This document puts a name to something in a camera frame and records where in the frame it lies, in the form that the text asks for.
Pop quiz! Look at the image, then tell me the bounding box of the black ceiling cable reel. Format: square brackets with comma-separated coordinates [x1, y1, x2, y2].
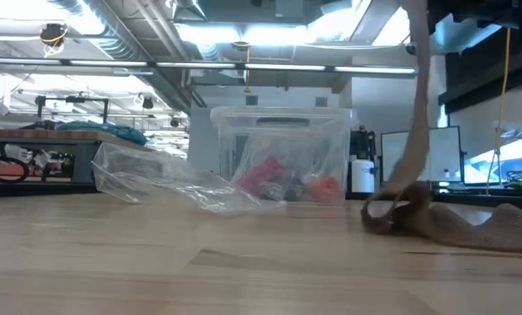
[39, 23, 69, 58]

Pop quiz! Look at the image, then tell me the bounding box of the dark packaged bandage roll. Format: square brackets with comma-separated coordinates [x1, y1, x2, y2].
[285, 177, 310, 202]

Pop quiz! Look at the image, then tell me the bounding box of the small clear plastic bag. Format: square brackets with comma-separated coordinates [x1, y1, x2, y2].
[232, 126, 348, 205]

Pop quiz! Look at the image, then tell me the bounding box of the tan elastic bandage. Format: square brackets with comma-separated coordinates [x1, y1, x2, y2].
[360, 0, 522, 256]

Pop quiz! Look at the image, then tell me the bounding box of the large crumpled clear plastic bag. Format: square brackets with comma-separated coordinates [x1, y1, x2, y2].
[91, 141, 288, 215]

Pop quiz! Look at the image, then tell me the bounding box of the yellow hanging cable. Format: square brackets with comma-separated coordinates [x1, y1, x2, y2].
[486, 26, 512, 196]

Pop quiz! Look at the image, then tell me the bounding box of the computer monitor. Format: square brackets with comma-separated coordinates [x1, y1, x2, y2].
[462, 138, 522, 186]

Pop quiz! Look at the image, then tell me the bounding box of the teal cloth bundle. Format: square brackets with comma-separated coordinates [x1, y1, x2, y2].
[55, 120, 148, 146]

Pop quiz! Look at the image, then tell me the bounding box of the white canister with black top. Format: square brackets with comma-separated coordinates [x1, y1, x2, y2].
[349, 125, 378, 194]

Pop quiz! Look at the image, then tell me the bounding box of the black camera rig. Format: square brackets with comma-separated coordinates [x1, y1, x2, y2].
[34, 94, 111, 124]

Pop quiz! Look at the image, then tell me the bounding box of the long ceiling strip light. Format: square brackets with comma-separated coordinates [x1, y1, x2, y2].
[0, 56, 419, 76]

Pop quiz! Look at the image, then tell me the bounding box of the black coiled cable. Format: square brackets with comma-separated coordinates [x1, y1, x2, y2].
[0, 153, 31, 185]

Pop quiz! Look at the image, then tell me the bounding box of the clear plastic storage bin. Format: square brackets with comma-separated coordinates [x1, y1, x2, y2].
[209, 105, 359, 206]

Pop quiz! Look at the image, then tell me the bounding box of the wooden workbench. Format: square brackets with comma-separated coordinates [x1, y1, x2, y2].
[0, 128, 157, 184]

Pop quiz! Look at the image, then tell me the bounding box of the white board with black frame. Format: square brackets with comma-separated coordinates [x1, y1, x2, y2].
[380, 125, 463, 184]

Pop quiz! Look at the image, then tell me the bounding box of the orange bandage roll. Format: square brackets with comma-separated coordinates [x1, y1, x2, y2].
[308, 174, 344, 205]

